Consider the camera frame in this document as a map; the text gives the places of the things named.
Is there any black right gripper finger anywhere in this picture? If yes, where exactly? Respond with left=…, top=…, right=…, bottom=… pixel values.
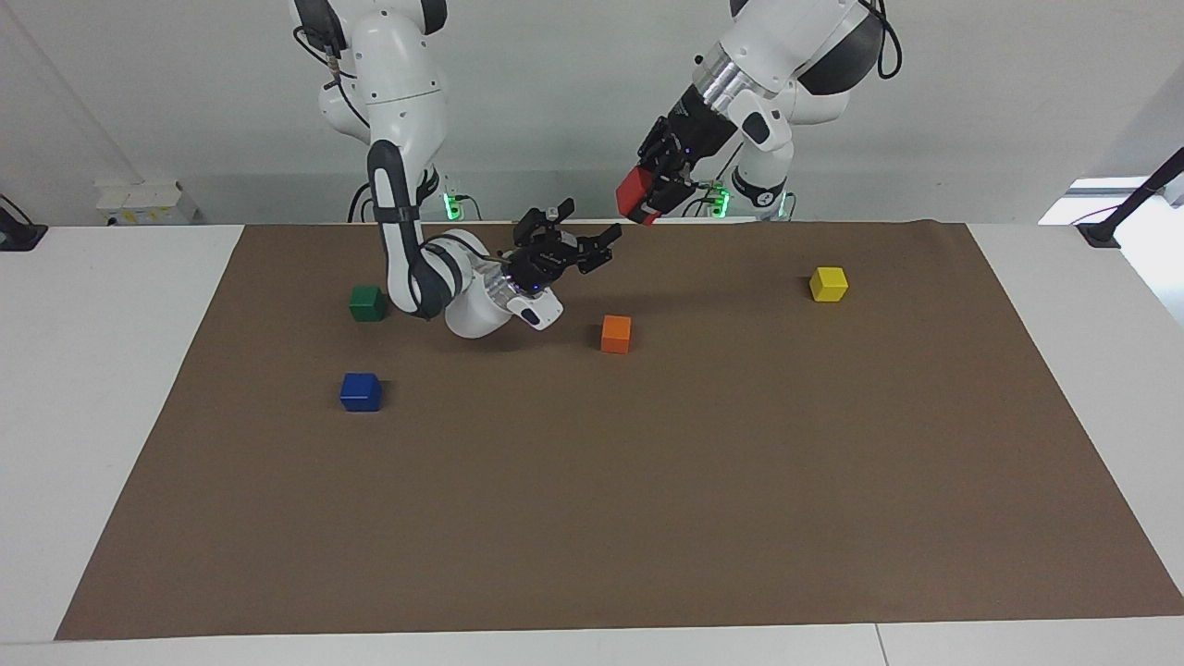
left=514, top=197, right=576, bottom=243
left=575, top=224, right=623, bottom=277

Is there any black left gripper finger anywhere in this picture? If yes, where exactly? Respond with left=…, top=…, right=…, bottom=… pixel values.
left=636, top=117, right=682, bottom=180
left=646, top=172, right=700, bottom=221

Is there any red wooden cube block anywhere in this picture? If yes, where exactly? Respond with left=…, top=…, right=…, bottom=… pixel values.
left=616, top=166, right=664, bottom=226

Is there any blue wooden cube block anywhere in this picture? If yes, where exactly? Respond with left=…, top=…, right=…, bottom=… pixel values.
left=339, top=373, right=384, bottom=413

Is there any brown paper table mat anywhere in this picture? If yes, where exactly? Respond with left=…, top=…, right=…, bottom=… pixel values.
left=55, top=220, right=1184, bottom=641

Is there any black left base cable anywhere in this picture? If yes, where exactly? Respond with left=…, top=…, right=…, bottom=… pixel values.
left=683, top=139, right=746, bottom=219

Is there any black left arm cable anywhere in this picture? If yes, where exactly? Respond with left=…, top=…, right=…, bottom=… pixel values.
left=858, top=0, right=904, bottom=80

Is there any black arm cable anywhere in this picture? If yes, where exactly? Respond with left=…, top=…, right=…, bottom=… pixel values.
left=858, top=0, right=904, bottom=80
left=293, top=26, right=373, bottom=132

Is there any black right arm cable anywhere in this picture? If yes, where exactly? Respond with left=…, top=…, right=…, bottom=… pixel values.
left=293, top=26, right=373, bottom=132

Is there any white wall socket box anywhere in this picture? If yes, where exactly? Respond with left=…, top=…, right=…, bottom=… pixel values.
left=95, top=179, right=201, bottom=227

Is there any black desk clamp mount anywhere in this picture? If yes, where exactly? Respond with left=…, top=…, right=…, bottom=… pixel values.
left=0, top=194, right=49, bottom=253

